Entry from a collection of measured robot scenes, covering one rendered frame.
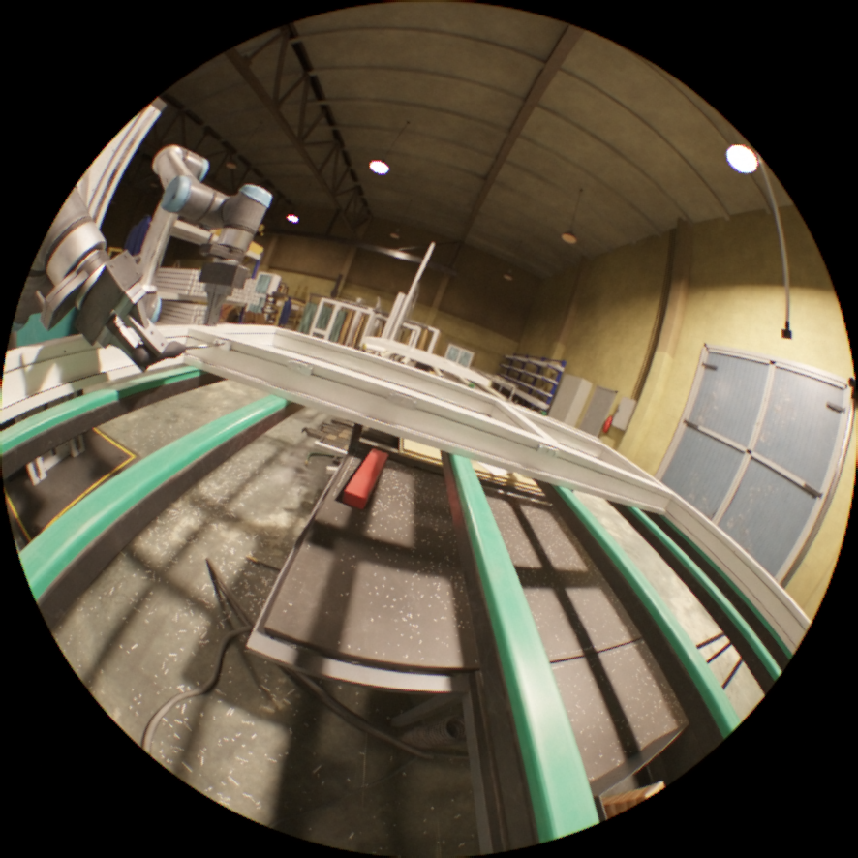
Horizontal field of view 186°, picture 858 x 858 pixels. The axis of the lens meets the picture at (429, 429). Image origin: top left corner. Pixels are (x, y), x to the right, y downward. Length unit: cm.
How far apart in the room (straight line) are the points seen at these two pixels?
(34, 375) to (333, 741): 106
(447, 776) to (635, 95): 897
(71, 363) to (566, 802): 65
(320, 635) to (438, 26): 861
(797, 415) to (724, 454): 189
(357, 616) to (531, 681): 35
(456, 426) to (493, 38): 802
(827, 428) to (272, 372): 661
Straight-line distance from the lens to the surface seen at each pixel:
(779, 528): 602
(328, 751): 102
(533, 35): 782
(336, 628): 48
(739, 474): 625
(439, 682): 52
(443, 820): 112
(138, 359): 43
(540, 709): 20
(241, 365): 55
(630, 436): 745
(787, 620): 89
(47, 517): 126
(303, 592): 51
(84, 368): 54
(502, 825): 52
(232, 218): 72
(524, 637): 22
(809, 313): 742
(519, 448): 51
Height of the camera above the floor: 102
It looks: 17 degrees down
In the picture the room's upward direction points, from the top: 21 degrees clockwise
